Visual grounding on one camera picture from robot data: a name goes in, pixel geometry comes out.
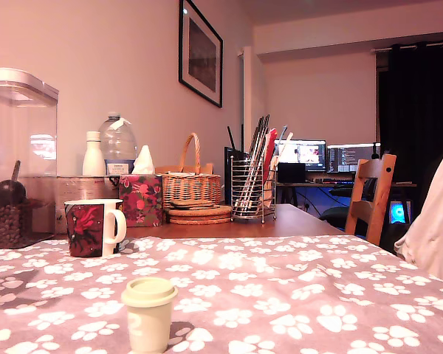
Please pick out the cream coffee capsule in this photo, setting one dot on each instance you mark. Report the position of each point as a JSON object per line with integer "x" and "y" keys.
{"x": 149, "y": 324}

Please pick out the black router with antennas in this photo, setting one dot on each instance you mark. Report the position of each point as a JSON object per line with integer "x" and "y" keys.
{"x": 227, "y": 177}

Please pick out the round cork trivet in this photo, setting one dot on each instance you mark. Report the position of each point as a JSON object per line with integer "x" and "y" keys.
{"x": 206, "y": 220}
{"x": 206, "y": 212}

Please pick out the square cork coasters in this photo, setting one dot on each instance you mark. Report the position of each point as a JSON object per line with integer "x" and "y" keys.
{"x": 192, "y": 203}

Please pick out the red flat utensil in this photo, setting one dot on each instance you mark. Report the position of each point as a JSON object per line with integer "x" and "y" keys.
{"x": 270, "y": 147}

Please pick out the dark metal rod utensil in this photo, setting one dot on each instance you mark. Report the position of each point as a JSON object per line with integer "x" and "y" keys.
{"x": 256, "y": 129}
{"x": 261, "y": 134}

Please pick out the small black box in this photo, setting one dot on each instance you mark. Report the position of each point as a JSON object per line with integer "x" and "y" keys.
{"x": 291, "y": 173}

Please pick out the white tissue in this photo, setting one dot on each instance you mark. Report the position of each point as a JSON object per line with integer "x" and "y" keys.
{"x": 144, "y": 162}

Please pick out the floral tissue box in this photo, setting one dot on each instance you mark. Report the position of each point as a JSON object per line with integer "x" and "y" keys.
{"x": 140, "y": 201}

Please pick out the monitor with bright screen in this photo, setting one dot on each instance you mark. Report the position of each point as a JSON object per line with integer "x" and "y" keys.
{"x": 306, "y": 153}

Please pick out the backlit keyboard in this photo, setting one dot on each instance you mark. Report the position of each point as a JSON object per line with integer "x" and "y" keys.
{"x": 328, "y": 180}

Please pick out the large clear water bottle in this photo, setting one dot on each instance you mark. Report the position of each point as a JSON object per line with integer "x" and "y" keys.
{"x": 118, "y": 144}

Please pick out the dark green office chair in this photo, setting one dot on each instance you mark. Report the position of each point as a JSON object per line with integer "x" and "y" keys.
{"x": 334, "y": 215}

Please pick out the grey paw-print cloth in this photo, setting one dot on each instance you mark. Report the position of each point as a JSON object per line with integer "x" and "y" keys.
{"x": 243, "y": 295}

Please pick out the black framed picture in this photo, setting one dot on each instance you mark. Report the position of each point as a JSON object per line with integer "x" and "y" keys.
{"x": 201, "y": 55}

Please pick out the white slim bottle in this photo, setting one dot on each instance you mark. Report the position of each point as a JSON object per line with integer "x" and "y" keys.
{"x": 93, "y": 155}

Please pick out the monitor with dark screen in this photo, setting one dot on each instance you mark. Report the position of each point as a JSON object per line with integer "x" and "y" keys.
{"x": 350, "y": 158}

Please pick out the white mug with red flowers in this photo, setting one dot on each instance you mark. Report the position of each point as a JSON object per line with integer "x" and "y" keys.
{"x": 85, "y": 228}

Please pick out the wooden chair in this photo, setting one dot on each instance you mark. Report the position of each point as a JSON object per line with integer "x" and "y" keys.
{"x": 376, "y": 173}

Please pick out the computer case with lit fan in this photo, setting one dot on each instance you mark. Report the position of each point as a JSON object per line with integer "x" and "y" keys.
{"x": 398, "y": 214}

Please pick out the dark desk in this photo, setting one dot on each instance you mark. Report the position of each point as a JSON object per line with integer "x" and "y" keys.
{"x": 402, "y": 184}

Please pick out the white curtain rod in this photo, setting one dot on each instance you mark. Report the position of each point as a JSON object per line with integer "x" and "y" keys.
{"x": 380, "y": 50}

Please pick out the clear storage container, white lid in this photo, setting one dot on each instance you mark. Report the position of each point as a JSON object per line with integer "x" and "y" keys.
{"x": 22, "y": 129}

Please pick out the black curtain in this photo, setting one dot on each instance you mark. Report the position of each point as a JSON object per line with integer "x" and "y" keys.
{"x": 417, "y": 110}

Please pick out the dark brown scoop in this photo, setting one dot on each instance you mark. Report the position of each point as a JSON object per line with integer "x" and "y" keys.
{"x": 7, "y": 191}

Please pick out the beige garment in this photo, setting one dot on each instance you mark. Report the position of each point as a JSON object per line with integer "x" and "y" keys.
{"x": 435, "y": 221}

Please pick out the brown pellets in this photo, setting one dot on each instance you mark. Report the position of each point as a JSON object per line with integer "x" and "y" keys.
{"x": 3, "y": 225}

